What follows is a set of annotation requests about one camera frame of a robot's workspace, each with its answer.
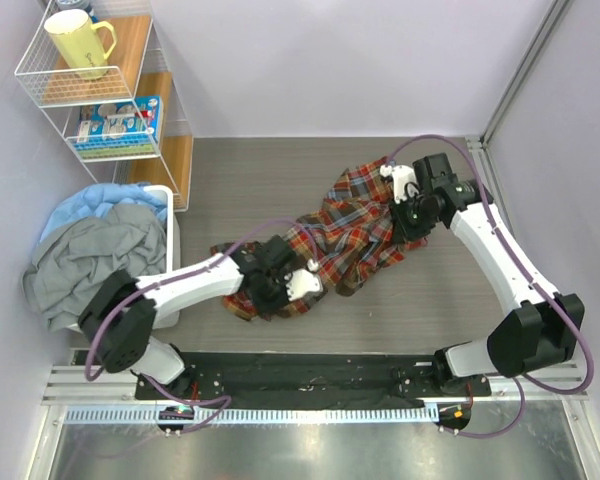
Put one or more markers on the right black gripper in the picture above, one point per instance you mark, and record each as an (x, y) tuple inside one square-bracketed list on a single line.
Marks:
[(402, 231)]

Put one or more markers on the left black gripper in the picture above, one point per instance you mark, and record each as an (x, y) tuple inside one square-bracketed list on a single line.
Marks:
[(264, 307)]

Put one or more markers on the plaid flannel shirt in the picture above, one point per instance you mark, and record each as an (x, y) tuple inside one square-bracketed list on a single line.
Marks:
[(352, 231)]

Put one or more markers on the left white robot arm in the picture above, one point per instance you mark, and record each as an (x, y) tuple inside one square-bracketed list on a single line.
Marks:
[(119, 320)]

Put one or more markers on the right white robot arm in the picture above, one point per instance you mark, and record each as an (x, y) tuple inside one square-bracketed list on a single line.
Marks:
[(540, 324)]

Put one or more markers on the white laundry basket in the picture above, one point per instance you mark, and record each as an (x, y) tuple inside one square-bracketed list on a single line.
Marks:
[(173, 247)]

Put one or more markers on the light blue shirt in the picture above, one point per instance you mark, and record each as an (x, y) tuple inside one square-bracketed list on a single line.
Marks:
[(98, 199)]

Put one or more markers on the blue picture box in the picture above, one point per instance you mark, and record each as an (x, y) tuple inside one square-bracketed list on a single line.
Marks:
[(119, 129)]

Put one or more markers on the grey shirt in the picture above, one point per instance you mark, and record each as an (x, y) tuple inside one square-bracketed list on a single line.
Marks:
[(70, 265)]

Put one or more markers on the yellow mug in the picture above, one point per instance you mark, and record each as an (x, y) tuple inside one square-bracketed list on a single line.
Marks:
[(85, 46)]

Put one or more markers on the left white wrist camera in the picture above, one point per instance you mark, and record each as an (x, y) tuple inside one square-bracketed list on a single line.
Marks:
[(304, 281)]

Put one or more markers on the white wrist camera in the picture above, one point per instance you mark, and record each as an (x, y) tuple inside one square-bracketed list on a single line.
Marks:
[(304, 281), (403, 180)]

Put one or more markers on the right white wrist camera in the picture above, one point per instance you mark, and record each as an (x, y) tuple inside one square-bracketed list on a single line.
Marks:
[(403, 180)]

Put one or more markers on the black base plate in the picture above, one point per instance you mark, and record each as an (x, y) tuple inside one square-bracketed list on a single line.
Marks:
[(276, 381)]

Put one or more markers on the white slotted cable duct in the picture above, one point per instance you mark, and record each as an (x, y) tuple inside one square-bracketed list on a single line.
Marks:
[(157, 414)]

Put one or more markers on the aluminium frame rail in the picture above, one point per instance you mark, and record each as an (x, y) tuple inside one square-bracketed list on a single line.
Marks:
[(66, 384)]

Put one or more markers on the white wire shelf rack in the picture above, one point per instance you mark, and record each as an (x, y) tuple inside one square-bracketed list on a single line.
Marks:
[(137, 67)]

